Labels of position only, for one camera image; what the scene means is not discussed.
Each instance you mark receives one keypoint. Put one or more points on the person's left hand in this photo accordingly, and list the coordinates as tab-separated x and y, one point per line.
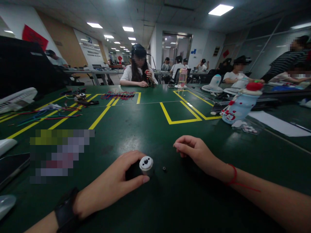
107	184

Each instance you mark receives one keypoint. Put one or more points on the person's right hand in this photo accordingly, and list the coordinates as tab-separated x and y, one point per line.
194	151

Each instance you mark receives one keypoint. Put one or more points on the person's right fingers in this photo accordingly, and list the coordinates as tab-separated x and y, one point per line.
184	146

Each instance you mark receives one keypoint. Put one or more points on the small grey cylindrical motor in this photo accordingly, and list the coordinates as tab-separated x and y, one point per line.
145	166

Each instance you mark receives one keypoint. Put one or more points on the clear bag of small parts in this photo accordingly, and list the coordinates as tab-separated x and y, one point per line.
246	127

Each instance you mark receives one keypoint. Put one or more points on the pink clear water bottle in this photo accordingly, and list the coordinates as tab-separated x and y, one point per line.
182	78

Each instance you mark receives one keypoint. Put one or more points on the small white desk fan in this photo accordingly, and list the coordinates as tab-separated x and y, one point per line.
213	83

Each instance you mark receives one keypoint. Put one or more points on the snowman-shaped water bottle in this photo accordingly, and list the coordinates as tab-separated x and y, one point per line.
241	104

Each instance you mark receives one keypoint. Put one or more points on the glass door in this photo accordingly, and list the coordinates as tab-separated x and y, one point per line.
176	49

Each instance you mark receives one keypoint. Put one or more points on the white paper sheet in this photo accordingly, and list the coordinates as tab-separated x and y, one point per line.
279	122

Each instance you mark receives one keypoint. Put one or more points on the black smartphone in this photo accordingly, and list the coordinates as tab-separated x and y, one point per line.
11	167

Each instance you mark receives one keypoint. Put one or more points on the black office chair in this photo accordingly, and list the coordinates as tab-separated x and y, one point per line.
26	65

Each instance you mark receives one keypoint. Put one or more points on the white rounded object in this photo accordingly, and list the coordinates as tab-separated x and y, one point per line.
6	145

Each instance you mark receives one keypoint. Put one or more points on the grey rounded object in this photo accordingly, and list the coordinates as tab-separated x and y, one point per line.
6	204

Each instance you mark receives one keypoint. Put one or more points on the red wall banner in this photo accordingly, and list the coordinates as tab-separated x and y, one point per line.
34	37

